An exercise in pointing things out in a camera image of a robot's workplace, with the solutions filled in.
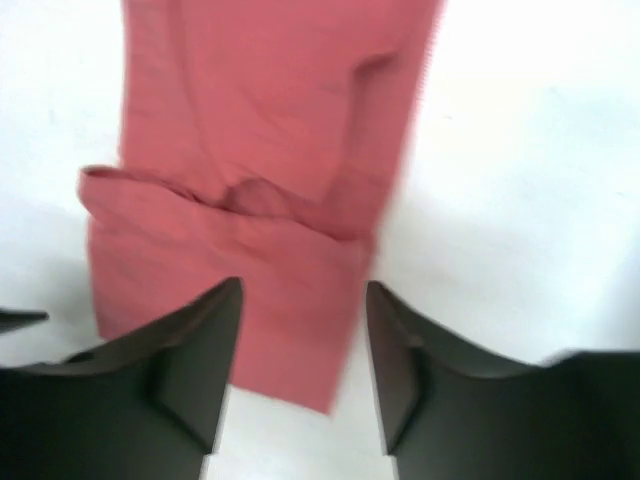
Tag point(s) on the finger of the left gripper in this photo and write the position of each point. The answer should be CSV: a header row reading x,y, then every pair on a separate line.
x,y
12,320

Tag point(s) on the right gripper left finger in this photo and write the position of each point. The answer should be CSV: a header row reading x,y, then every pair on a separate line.
x,y
143,406

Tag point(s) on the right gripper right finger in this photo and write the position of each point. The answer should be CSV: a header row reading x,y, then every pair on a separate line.
x,y
450,409

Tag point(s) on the salmon pink t shirt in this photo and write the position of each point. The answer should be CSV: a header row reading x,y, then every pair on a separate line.
x,y
259,139

